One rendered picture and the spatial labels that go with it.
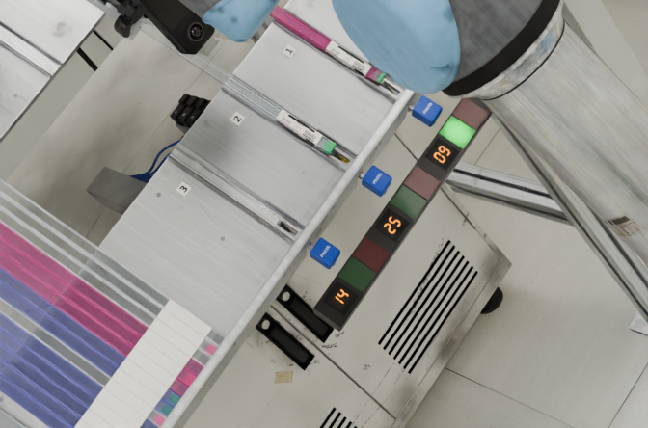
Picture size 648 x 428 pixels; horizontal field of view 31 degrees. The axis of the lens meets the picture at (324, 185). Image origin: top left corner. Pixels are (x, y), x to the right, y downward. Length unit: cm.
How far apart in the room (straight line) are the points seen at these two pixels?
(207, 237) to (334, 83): 25
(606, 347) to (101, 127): 95
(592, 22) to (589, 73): 99
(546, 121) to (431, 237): 112
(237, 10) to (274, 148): 31
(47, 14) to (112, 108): 63
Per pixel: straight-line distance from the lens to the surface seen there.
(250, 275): 140
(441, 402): 214
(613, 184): 91
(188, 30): 136
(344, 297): 141
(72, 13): 154
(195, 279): 141
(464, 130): 148
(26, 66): 152
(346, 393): 195
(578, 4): 184
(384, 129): 143
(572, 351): 206
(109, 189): 188
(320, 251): 140
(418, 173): 145
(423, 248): 197
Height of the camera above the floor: 157
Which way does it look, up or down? 36 degrees down
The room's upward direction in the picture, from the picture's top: 43 degrees counter-clockwise
